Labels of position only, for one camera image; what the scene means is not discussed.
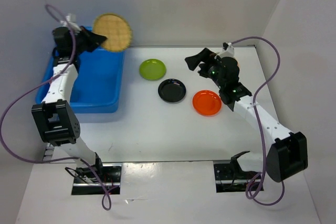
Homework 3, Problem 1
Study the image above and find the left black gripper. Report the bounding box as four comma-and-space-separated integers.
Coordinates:
72, 26, 108, 55

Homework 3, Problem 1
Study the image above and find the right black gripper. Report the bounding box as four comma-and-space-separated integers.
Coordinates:
185, 48, 225, 89

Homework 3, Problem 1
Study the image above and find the bamboo woven round tray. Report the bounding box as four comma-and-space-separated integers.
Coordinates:
92, 13, 132, 52

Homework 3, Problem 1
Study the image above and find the orange-brown woven round tray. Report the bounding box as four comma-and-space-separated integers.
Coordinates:
215, 55, 239, 67

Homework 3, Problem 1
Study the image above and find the orange plastic plate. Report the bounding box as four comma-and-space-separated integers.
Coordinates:
192, 90, 222, 116

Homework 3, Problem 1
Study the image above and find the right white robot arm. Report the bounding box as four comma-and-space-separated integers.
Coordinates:
185, 48, 308, 183

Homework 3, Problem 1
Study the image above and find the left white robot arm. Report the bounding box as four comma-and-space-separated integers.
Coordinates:
32, 26, 107, 182

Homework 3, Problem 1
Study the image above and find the black plastic plate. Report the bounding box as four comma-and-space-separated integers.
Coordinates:
158, 79, 186, 103

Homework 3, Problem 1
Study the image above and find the green plastic plate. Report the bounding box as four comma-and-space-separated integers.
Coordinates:
139, 59, 166, 81

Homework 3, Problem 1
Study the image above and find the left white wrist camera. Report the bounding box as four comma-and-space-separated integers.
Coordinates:
59, 13, 81, 33

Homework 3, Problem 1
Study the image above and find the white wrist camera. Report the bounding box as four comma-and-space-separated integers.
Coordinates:
59, 13, 81, 33
217, 42, 235, 58

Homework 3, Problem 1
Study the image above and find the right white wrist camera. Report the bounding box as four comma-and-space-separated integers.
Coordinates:
217, 42, 235, 58

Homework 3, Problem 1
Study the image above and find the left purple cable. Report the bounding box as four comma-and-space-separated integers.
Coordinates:
0, 4, 119, 210

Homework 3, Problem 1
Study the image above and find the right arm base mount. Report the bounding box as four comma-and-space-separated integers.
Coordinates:
213, 161, 257, 193

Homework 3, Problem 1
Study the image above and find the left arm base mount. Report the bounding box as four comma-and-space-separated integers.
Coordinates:
64, 163, 123, 196

